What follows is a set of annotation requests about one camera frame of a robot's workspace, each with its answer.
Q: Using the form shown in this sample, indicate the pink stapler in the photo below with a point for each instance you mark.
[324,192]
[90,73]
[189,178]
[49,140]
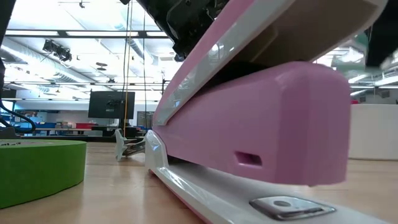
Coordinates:
[248,124]

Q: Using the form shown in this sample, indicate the light blue staple remover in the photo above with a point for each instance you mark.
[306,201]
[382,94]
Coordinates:
[119,146]

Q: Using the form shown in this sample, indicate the green tape roll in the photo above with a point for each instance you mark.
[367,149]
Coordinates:
[40,171]

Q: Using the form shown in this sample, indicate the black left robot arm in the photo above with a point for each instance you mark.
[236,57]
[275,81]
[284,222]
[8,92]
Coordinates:
[4,18]

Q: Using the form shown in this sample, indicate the white plastic bin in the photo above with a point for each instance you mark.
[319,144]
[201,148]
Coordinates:
[373,133]

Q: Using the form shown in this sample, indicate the black monitor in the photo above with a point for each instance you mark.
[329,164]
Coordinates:
[109,105]

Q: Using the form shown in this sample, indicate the black overhead light bar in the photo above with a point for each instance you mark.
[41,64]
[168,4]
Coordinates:
[62,33]

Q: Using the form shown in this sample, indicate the black ceiling spotlights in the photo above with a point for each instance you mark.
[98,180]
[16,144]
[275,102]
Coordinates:
[62,53]

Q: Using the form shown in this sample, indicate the red box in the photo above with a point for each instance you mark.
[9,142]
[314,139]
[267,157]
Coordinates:
[84,125]

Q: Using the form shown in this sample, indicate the black metal table frame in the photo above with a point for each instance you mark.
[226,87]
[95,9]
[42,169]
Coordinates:
[62,139]

